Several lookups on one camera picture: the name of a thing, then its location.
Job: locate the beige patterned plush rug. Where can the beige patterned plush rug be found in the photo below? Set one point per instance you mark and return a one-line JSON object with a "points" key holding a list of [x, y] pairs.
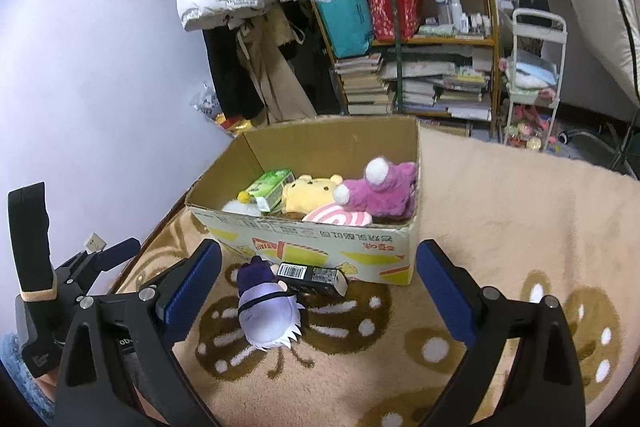
{"points": [[526, 223]]}

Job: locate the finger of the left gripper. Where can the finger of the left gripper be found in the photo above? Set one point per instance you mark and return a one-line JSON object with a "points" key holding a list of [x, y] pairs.
{"points": [[116, 255]]}

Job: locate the black hanging garment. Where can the black hanging garment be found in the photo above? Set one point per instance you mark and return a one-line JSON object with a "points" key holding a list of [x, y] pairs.
{"points": [[234, 88]]}

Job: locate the teal shopping bag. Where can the teal shopping bag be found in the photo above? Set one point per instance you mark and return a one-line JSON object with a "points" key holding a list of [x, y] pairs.
{"points": [[348, 25]]}

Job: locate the beige hanging coat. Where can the beige hanging coat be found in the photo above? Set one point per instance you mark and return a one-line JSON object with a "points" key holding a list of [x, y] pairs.
{"points": [[259, 41]]}

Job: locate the pink striped round plush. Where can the pink striped round plush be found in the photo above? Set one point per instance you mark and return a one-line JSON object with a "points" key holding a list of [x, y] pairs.
{"points": [[332, 214]]}

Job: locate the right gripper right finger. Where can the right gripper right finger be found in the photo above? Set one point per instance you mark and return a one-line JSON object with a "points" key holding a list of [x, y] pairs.
{"points": [[544, 386]]}

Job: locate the printed cardboard box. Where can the printed cardboard box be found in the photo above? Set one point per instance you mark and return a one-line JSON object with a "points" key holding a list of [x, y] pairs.
{"points": [[383, 252]]}

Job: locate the purple doll plush toy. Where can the purple doll plush toy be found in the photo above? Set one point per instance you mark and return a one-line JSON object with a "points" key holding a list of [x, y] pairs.
{"points": [[269, 313]]}

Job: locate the wooden bookshelf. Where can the wooden bookshelf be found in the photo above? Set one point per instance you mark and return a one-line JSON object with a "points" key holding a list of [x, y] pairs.
{"points": [[426, 58]]}

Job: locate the green pole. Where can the green pole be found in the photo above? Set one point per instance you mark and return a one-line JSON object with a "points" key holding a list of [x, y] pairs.
{"points": [[398, 56]]}

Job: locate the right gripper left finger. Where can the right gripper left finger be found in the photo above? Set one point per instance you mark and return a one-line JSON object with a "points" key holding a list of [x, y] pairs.
{"points": [[94, 388]]}

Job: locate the green tea drink carton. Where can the green tea drink carton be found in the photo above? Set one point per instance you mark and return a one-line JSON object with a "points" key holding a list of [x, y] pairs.
{"points": [[266, 191]]}

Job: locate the black carton with barcode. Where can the black carton with barcode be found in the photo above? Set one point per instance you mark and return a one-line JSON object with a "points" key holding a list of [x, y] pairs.
{"points": [[312, 280]]}

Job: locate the red gift bag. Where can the red gift bag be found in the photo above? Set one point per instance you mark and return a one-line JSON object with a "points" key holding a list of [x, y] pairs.
{"points": [[385, 12]]}

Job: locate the stack of books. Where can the stack of books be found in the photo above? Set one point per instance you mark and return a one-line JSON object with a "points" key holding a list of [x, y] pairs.
{"points": [[363, 89]]}

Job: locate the yellow bear plush toy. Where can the yellow bear plush toy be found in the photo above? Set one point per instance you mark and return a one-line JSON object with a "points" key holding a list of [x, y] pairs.
{"points": [[306, 193]]}

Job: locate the plastic bag of plush toys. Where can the plastic bag of plush toys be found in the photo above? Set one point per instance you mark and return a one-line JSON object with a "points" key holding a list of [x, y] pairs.
{"points": [[206, 103]]}

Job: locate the pink plush toy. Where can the pink plush toy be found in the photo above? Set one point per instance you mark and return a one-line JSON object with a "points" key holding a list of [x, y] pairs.
{"points": [[386, 190]]}

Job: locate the white rolling utility cart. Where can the white rolling utility cart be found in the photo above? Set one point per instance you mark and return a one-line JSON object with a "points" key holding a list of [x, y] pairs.
{"points": [[533, 76]]}

